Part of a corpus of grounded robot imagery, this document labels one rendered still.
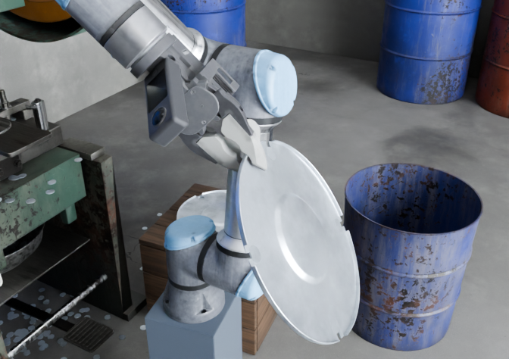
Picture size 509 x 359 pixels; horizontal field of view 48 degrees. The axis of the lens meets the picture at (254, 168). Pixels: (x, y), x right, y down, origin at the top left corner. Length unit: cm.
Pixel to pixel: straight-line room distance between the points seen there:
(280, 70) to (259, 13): 381
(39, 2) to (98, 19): 114
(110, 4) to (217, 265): 68
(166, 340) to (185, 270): 22
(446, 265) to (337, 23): 307
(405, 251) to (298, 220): 95
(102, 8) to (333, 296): 49
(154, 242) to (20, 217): 42
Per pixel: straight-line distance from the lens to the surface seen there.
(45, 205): 171
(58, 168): 170
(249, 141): 73
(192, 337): 139
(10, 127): 164
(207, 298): 137
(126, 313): 207
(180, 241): 127
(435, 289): 184
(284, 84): 108
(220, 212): 187
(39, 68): 347
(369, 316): 193
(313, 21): 466
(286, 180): 81
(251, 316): 181
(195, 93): 72
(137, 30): 72
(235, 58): 109
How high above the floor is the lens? 142
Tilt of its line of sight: 29 degrees down
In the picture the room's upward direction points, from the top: straight up
